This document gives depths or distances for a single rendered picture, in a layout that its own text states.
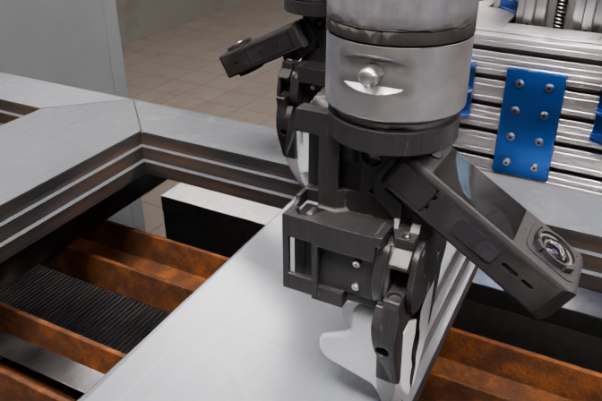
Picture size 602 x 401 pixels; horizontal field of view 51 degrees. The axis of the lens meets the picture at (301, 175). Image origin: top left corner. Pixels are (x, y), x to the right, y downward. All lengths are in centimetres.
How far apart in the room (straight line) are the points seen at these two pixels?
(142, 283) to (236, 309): 33
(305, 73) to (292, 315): 23
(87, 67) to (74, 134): 57
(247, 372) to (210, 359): 3
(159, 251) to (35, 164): 21
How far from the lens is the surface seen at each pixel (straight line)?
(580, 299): 91
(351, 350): 42
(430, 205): 34
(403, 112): 31
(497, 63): 105
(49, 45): 136
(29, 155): 84
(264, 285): 55
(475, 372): 76
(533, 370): 75
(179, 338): 51
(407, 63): 30
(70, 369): 72
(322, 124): 35
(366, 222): 36
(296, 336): 50
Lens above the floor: 120
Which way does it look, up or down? 27 degrees down
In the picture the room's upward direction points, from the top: straight up
